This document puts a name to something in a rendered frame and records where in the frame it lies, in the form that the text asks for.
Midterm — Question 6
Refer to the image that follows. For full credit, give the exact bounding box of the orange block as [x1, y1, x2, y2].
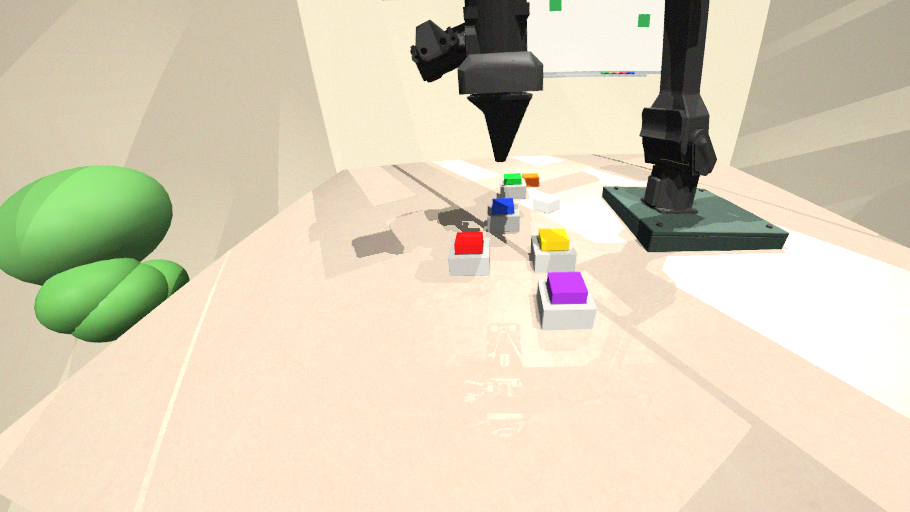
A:
[522, 173, 540, 187]

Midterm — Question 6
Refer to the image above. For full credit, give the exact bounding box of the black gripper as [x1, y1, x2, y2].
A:
[457, 0, 544, 162]

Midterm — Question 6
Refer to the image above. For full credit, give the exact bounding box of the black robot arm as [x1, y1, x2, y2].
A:
[410, 0, 717, 214]

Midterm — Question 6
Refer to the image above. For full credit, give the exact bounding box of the purple button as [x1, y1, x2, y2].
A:
[536, 271, 597, 331]

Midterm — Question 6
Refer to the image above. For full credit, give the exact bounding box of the red button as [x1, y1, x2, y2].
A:
[448, 232, 490, 276]

